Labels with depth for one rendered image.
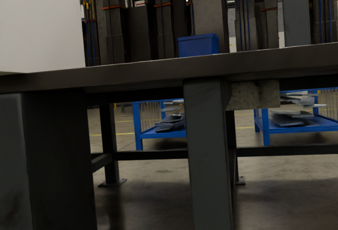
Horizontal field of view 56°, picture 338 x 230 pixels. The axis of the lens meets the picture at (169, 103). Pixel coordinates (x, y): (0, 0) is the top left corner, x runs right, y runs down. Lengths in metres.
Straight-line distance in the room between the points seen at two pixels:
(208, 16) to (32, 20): 0.53
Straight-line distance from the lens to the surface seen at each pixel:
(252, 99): 1.82
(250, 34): 1.19
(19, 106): 0.74
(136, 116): 3.43
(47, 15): 0.86
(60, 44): 0.89
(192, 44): 0.94
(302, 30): 1.03
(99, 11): 1.36
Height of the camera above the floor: 0.64
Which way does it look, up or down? 2 degrees down
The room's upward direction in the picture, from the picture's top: 4 degrees counter-clockwise
